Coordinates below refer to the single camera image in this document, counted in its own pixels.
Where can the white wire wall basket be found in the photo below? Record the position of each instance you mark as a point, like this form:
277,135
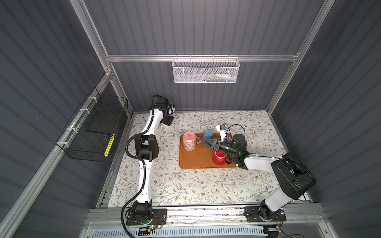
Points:
189,70

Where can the blue dotted mug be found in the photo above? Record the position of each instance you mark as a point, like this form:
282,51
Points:
208,134

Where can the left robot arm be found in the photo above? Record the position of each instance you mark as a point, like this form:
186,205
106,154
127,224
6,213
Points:
144,148

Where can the orange plastic tray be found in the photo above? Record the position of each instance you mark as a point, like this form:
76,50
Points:
200,158

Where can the purple mug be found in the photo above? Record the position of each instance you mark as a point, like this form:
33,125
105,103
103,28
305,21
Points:
228,140

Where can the black wire wall basket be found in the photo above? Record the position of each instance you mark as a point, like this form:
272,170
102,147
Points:
87,137

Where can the pens in white basket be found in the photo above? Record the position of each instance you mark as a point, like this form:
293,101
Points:
229,78

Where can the red mug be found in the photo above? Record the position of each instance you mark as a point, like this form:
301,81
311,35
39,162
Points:
221,159

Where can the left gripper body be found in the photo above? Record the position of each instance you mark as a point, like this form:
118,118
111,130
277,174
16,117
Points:
167,120

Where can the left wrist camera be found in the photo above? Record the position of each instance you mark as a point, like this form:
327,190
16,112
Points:
171,109

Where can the pink ghost pattern mug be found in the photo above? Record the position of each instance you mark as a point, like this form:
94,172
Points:
190,141

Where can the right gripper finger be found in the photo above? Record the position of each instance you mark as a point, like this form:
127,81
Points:
208,145
208,140

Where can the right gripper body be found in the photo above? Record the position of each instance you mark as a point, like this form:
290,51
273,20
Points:
217,148

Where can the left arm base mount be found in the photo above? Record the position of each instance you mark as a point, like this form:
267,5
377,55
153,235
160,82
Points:
154,217

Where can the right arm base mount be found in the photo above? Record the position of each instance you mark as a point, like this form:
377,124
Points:
262,214

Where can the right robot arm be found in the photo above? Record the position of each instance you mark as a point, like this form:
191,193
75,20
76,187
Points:
292,175

